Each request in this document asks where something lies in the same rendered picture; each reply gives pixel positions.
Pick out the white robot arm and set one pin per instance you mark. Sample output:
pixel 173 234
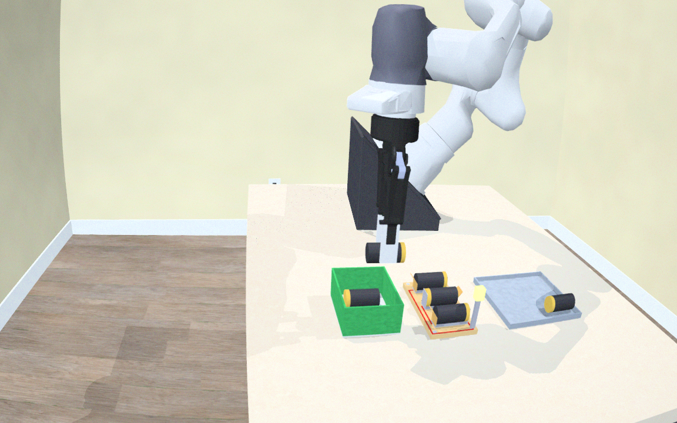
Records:
pixel 483 67

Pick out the green open-top box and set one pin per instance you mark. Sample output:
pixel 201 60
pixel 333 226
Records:
pixel 365 321

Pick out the black battery with yellow end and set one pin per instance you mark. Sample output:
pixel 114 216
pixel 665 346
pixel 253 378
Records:
pixel 441 296
pixel 362 297
pixel 372 252
pixel 452 313
pixel 559 302
pixel 431 279

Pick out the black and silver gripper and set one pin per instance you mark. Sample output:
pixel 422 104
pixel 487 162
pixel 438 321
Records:
pixel 395 133

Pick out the light blue tray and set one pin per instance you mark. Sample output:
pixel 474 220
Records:
pixel 520 297

